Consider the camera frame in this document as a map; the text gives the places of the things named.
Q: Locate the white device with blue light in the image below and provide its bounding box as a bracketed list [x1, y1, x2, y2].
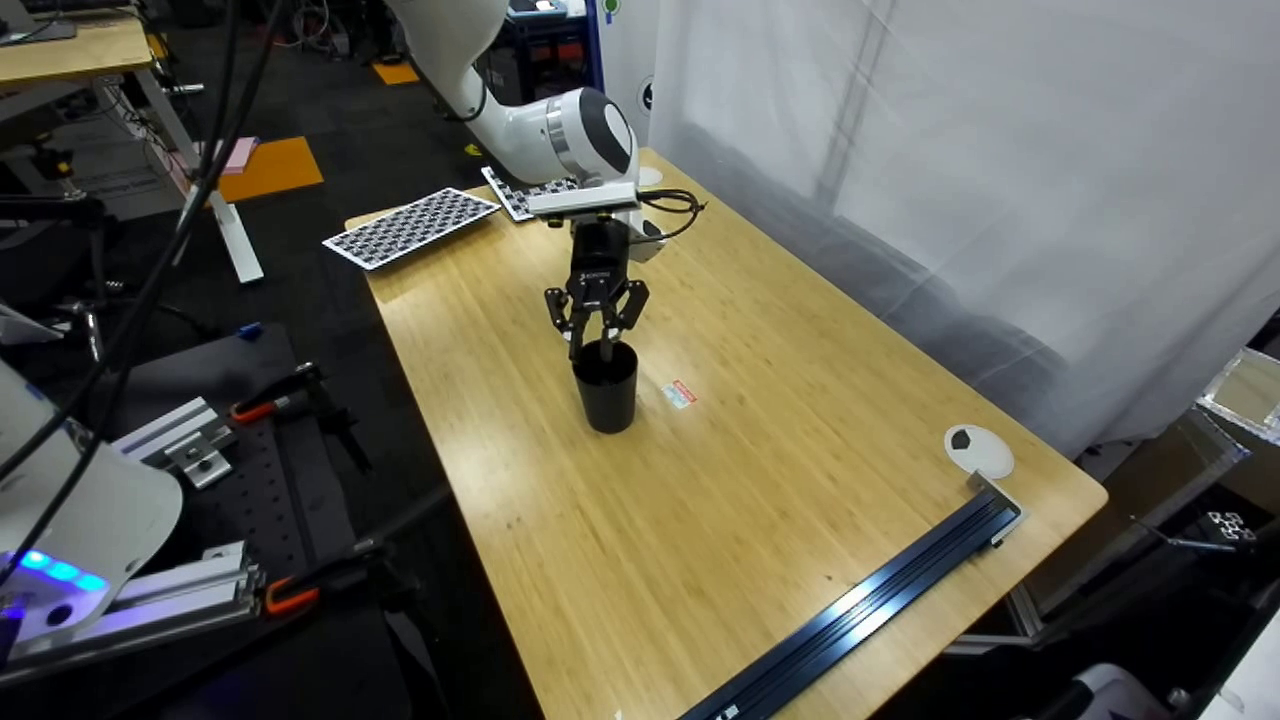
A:
[0, 356, 189, 663]

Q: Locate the wooden desk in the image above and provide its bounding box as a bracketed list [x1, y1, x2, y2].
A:
[0, 13, 159, 94]

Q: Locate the silver aluminium extrusion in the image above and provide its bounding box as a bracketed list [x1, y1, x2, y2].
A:
[114, 534, 261, 631]

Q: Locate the orange handled clamp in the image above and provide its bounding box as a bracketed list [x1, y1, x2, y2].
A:
[228, 356, 329, 431]
[261, 483, 459, 619]

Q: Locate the black aluminium rail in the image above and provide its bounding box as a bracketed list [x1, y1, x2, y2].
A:
[674, 475, 1026, 720]

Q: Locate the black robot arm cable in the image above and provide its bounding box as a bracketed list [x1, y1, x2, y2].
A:
[631, 185, 706, 249]

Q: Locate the large checkered calibration board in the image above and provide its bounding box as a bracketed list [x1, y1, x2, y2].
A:
[319, 185, 502, 276]

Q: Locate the small white rounded object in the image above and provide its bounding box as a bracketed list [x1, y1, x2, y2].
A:
[940, 421, 1017, 481]

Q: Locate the orange floor mat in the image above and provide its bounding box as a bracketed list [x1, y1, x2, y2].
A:
[215, 130, 329, 206]

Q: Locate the white translucent curtain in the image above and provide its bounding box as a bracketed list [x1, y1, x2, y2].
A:
[595, 0, 1280, 458]

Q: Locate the black plastic cup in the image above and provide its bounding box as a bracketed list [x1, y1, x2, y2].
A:
[566, 334, 642, 434]

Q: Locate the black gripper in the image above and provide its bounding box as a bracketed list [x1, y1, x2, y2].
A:
[540, 211, 654, 358]

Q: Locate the open cardboard box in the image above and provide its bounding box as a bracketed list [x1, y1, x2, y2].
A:
[1195, 344, 1280, 450]

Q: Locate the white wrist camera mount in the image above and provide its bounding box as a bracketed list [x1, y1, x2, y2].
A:
[527, 180, 642, 225]

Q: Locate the white flat bar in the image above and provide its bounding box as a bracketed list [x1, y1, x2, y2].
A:
[204, 185, 268, 287]

